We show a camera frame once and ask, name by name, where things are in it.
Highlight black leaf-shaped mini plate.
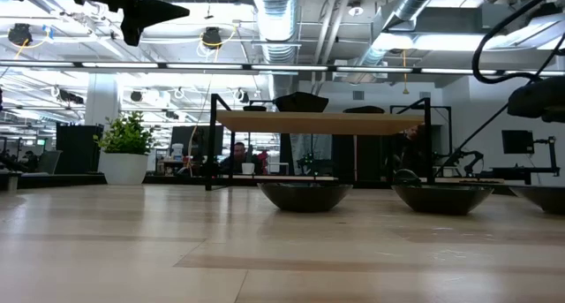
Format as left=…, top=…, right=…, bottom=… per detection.
left=343, top=104, right=386, bottom=115
left=257, top=181, right=354, bottom=214
left=392, top=183, right=493, bottom=216
left=509, top=185, right=565, bottom=215

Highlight green plant in white pot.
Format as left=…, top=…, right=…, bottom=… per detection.
left=93, top=110, right=156, bottom=186

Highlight large black monitor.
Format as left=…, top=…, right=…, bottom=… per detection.
left=170, top=125, right=224, bottom=168

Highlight black cabinet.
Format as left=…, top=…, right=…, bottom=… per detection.
left=56, top=124, right=105, bottom=175

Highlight person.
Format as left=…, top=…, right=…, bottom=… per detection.
left=392, top=125, right=427, bottom=171
left=220, top=140, right=261, bottom=176

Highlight wooden shelf riser black legs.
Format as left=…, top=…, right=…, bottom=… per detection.
left=205, top=93, right=433, bottom=192

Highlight long ceiling light strip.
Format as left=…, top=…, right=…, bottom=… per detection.
left=0, top=59, right=565, bottom=78

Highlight dark domed object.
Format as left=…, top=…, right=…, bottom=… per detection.
left=392, top=168, right=423, bottom=186

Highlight small black monitor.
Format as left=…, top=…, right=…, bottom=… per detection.
left=501, top=129, right=536, bottom=155

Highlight black ceiling cable reel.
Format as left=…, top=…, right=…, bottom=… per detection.
left=7, top=22, right=34, bottom=47
left=200, top=26, right=224, bottom=51

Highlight corrugated silver flexible duct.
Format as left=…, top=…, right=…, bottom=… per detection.
left=251, top=0, right=305, bottom=102

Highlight silver spiral ceiling duct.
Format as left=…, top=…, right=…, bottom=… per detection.
left=343, top=0, right=445, bottom=81

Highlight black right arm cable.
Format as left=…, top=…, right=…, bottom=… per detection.
left=432, top=0, right=565, bottom=167

